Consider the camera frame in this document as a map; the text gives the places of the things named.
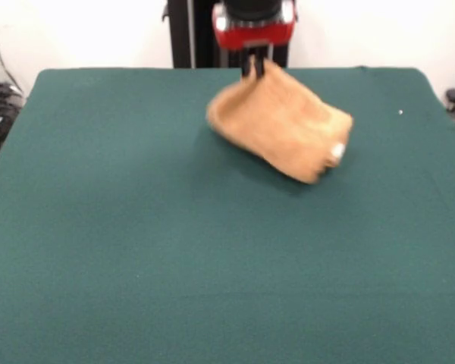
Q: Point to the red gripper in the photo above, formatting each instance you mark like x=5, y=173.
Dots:
x=258, y=34

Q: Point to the tan terry towel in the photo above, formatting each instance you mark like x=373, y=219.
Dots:
x=280, y=121

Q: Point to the dark green table cloth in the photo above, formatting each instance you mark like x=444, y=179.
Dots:
x=136, y=227

